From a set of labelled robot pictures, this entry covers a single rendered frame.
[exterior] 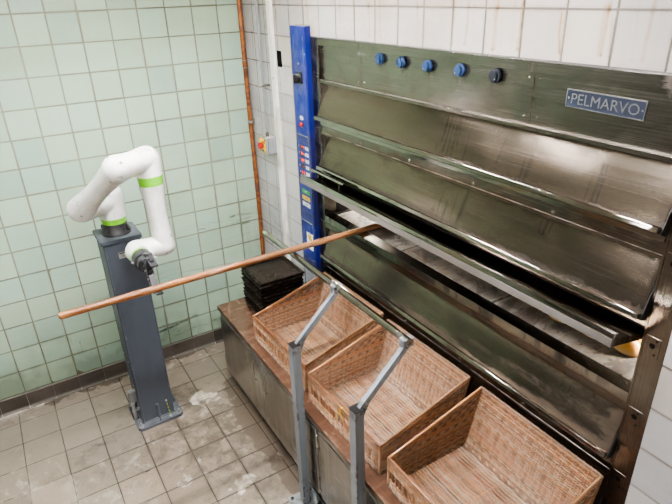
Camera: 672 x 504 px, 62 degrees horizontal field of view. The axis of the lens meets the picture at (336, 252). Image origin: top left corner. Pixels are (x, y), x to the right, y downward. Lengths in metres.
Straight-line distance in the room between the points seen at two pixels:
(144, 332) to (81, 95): 1.35
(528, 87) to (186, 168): 2.34
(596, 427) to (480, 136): 1.05
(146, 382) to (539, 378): 2.21
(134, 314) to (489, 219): 1.98
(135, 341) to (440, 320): 1.71
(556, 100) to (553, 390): 0.99
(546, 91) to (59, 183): 2.64
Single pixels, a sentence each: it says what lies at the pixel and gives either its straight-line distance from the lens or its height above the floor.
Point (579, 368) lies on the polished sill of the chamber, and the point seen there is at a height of 1.17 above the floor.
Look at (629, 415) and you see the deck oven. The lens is 1.99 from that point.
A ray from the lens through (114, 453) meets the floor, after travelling 3.53.
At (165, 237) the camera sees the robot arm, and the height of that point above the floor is 1.25.
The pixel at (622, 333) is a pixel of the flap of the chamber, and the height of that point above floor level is 1.41.
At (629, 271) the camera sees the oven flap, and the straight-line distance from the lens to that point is 1.80.
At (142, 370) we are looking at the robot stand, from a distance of 3.41.
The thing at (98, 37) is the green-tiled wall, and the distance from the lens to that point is 3.44.
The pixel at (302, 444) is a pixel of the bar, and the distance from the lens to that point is 2.74.
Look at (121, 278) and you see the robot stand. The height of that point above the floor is 0.98.
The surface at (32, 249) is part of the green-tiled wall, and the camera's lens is 3.63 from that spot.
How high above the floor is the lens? 2.32
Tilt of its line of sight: 26 degrees down
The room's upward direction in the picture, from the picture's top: 2 degrees counter-clockwise
